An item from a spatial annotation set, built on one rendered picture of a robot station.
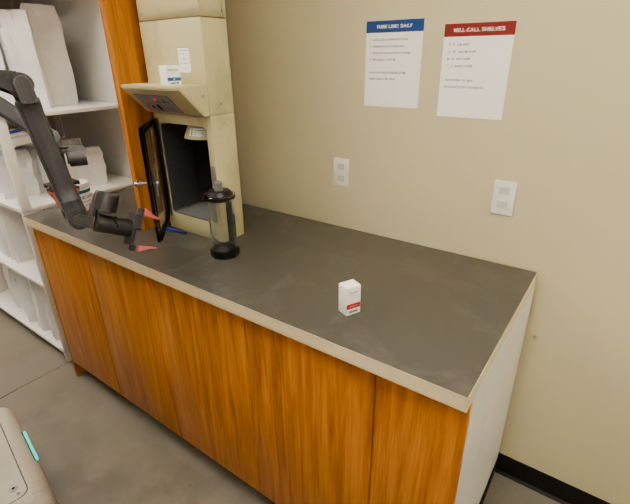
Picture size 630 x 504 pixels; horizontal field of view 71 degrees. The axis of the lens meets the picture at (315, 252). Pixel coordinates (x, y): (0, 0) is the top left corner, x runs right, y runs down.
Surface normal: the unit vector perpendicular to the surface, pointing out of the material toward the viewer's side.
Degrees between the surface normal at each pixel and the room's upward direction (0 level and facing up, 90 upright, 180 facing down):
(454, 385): 3
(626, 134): 90
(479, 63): 90
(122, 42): 90
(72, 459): 0
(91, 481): 0
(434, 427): 90
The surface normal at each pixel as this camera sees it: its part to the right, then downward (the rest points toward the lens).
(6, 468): -0.01, -0.91
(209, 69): 0.81, 0.23
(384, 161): -0.58, 0.34
